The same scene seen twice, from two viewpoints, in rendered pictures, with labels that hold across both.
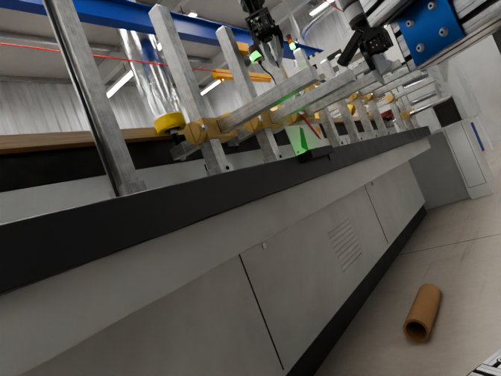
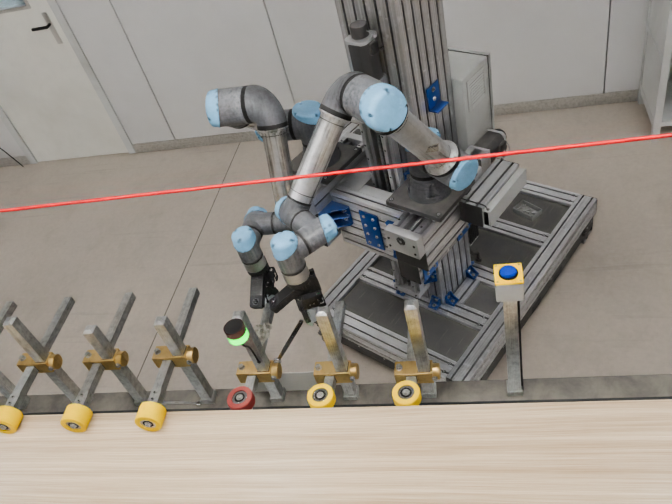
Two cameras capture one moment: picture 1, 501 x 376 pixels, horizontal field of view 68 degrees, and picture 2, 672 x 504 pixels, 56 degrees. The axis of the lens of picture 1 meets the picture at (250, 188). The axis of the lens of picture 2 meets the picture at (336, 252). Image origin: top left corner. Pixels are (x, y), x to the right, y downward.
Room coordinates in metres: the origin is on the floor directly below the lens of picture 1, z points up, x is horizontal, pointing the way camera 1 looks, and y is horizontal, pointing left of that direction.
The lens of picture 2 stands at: (1.33, 1.10, 2.42)
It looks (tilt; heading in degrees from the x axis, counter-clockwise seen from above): 42 degrees down; 253
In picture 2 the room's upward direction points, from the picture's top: 17 degrees counter-clockwise
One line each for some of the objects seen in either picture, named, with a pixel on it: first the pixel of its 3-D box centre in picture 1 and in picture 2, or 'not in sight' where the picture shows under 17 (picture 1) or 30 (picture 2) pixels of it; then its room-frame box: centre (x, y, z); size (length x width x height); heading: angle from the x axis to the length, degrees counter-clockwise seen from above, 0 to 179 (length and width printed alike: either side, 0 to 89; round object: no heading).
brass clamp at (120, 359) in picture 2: not in sight; (106, 359); (1.69, -0.54, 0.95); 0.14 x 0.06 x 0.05; 145
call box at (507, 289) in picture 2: not in sight; (508, 283); (0.64, 0.20, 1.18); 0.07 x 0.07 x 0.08; 55
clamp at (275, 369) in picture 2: (298, 115); (259, 372); (1.28, -0.25, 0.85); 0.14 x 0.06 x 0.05; 145
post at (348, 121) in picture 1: (343, 108); (122, 372); (1.67, -0.53, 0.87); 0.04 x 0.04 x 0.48; 55
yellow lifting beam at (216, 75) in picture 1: (247, 76); not in sight; (6.08, -0.64, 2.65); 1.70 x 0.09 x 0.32; 142
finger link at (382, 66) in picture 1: (382, 67); not in sight; (1.10, -0.50, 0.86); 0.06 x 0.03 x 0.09; 55
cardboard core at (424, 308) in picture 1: (423, 310); not in sight; (1.35, -0.42, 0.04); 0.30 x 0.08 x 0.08; 145
